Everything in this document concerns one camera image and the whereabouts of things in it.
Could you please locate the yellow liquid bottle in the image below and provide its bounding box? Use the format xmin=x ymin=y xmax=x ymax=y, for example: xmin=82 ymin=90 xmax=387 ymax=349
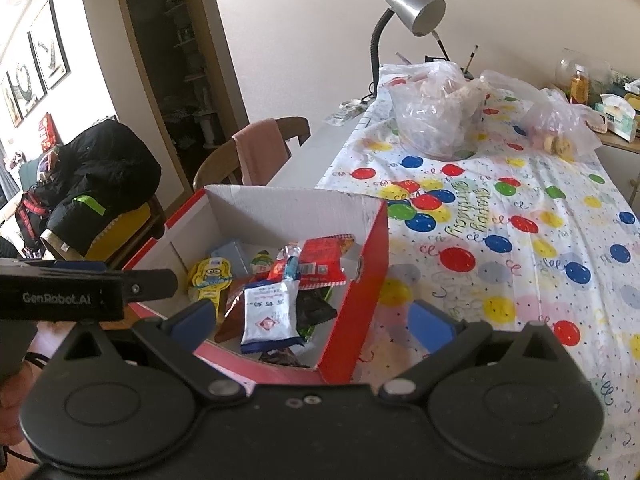
xmin=570 ymin=65 xmax=591 ymax=103

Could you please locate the pink cloth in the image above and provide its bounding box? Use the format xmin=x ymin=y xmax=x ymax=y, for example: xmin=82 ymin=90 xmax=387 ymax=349
xmin=232 ymin=119 xmax=291 ymax=187

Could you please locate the armchair with yellow cushion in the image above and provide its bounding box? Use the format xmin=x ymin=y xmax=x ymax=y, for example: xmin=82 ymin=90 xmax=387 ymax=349
xmin=40 ymin=195 xmax=168 ymax=271

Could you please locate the white cabinet with wooden top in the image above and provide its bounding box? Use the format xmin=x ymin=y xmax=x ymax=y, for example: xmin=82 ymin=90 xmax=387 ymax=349
xmin=597 ymin=130 xmax=640 ymax=196

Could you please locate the red snack bag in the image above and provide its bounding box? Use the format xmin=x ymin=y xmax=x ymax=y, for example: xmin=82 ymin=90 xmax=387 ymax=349
xmin=270 ymin=234 xmax=357 ymax=288

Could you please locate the black jacket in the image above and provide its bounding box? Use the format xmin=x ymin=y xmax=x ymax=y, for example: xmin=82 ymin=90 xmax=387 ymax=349
xmin=37 ymin=120 xmax=163 ymax=261

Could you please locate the large clear plastic bag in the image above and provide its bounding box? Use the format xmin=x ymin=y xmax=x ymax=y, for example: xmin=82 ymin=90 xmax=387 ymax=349
xmin=387 ymin=60 xmax=493 ymax=161

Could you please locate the silver desk lamp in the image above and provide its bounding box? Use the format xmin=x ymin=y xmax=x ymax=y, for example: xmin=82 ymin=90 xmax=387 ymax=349
xmin=367 ymin=0 xmax=447 ymax=103

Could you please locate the dark brown snack packet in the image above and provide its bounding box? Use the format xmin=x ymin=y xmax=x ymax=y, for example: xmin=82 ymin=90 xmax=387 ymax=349
xmin=257 ymin=347 xmax=311 ymax=368

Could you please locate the wooden display cabinet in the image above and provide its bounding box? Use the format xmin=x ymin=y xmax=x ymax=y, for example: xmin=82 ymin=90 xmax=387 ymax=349
xmin=111 ymin=0 xmax=251 ymax=196

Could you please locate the brown chocolate packet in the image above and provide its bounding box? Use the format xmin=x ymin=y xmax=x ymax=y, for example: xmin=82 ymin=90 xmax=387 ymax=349
xmin=295 ymin=287 xmax=338 ymax=333

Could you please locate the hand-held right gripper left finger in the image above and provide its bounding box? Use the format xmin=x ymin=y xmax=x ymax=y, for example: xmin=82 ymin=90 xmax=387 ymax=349
xmin=65 ymin=300 xmax=241 ymax=401

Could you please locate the blue grey snack packet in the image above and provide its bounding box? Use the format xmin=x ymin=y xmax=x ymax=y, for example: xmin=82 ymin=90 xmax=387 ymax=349
xmin=207 ymin=240 xmax=251 ymax=278

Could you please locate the tissue box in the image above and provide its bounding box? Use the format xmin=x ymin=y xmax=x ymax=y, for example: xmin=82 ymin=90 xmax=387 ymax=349
xmin=595 ymin=94 xmax=640 ymax=141

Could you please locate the white blue snack packet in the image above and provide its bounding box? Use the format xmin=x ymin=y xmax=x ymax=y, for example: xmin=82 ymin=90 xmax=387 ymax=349
xmin=240 ymin=280 xmax=306 ymax=356

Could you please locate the plastic bag with biscuits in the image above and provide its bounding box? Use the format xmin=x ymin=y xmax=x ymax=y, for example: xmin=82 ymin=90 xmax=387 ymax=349
xmin=480 ymin=70 xmax=606 ymax=161

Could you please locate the small cartoon snack packet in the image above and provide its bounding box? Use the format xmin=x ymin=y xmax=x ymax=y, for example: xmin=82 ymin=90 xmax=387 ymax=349
xmin=249 ymin=250 xmax=275 ymax=276

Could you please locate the balloon print tablecloth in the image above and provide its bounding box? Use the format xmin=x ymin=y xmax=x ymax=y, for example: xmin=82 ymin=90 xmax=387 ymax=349
xmin=315 ymin=62 xmax=640 ymax=480

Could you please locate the large framed picture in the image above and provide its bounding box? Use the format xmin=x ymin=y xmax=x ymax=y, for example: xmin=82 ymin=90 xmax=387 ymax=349
xmin=27 ymin=0 xmax=71 ymax=92

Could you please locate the person's left hand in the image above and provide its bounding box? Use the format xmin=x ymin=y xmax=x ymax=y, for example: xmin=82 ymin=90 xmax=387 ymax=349
xmin=0 ymin=367 xmax=36 ymax=448

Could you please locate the yellow cartoon snack packet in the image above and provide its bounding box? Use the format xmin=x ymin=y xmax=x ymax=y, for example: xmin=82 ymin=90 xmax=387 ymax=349
xmin=187 ymin=256 xmax=233 ymax=326

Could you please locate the red cardboard box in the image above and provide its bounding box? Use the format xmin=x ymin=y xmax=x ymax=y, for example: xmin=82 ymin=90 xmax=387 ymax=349
xmin=122 ymin=185 xmax=390 ymax=386

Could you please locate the round glass jar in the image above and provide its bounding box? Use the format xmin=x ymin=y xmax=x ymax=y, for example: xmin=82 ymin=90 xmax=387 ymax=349
xmin=557 ymin=49 xmax=613 ymax=103

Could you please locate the red brown snack packet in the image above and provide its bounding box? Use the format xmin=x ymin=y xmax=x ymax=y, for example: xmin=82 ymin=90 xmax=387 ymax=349
xmin=215 ymin=282 xmax=251 ymax=343

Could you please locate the red black backpack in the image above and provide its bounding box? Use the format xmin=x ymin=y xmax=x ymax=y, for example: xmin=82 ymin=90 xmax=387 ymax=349
xmin=15 ymin=187 xmax=51 ymax=256

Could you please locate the red gift box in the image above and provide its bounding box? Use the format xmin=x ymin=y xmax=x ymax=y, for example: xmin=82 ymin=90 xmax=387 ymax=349
xmin=37 ymin=112 xmax=63 ymax=153

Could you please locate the shiny candy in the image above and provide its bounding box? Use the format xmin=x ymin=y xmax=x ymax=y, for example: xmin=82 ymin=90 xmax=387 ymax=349
xmin=282 ymin=242 xmax=303 ymax=283

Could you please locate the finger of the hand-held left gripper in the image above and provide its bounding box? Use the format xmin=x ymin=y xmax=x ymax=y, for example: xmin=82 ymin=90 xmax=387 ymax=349
xmin=122 ymin=269 xmax=178 ymax=305
xmin=51 ymin=260 xmax=110 ymax=273

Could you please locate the round back wooden chair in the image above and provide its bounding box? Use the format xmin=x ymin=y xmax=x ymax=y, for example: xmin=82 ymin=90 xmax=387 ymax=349
xmin=192 ymin=116 xmax=312 ymax=193

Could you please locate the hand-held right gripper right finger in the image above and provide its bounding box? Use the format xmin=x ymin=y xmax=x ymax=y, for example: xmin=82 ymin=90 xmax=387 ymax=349
xmin=380 ymin=300 xmax=566 ymax=401

